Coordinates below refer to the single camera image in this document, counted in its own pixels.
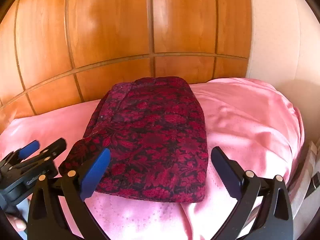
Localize red floral knit sweater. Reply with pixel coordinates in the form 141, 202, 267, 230
59, 76, 208, 203

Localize person's left hand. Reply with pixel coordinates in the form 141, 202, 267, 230
6, 214, 27, 232

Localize pink bed sheet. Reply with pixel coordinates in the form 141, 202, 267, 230
1, 78, 304, 239

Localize wooden wardrobe panels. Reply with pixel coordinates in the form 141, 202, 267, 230
1, 0, 252, 129

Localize bed frame edge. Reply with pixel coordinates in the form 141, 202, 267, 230
287, 139, 320, 221

